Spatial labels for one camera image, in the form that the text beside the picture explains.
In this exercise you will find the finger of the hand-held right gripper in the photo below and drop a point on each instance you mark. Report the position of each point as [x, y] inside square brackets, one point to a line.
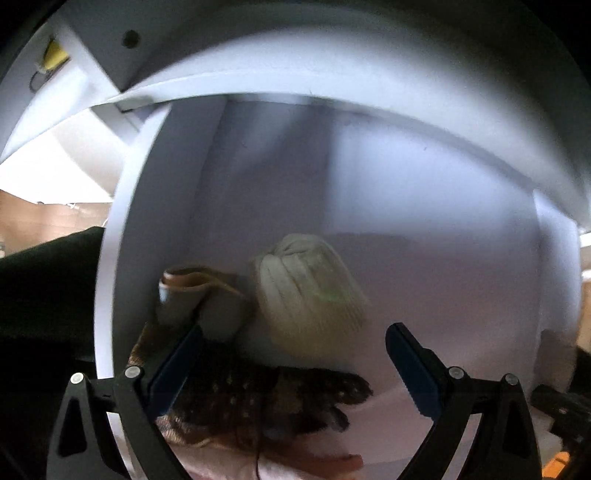
[551, 398]

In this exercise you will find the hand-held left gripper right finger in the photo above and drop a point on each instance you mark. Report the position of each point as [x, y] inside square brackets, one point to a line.
[415, 374]

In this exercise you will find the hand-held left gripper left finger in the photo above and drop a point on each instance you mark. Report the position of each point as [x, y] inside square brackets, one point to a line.
[175, 369]

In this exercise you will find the beige sock with tan cuff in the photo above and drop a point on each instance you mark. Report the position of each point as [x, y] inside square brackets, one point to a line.
[198, 300]

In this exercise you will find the dark brown patterned scarf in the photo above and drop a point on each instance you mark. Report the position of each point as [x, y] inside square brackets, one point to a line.
[277, 392]

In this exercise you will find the white storage bin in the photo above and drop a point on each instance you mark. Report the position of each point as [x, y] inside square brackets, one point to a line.
[438, 258]

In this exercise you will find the cream knit hat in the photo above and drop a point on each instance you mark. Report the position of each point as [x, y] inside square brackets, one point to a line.
[304, 295]

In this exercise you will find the pink printed baby cloth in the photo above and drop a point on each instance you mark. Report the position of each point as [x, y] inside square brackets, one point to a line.
[295, 468]

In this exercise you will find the person's left leg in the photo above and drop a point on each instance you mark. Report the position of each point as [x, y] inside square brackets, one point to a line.
[46, 300]

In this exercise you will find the white cabinet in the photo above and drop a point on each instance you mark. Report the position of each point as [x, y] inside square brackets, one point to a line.
[323, 46]

